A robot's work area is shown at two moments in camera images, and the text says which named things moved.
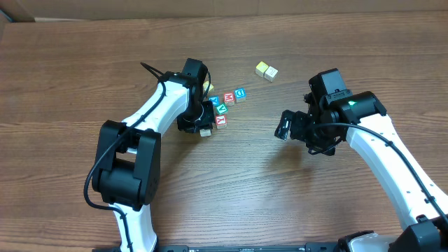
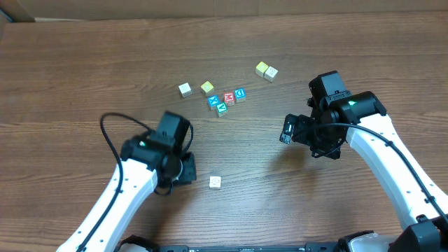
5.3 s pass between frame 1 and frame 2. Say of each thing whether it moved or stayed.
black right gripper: stayed
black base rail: stayed
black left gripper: moved
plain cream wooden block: moved
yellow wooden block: stayed
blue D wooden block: stayed
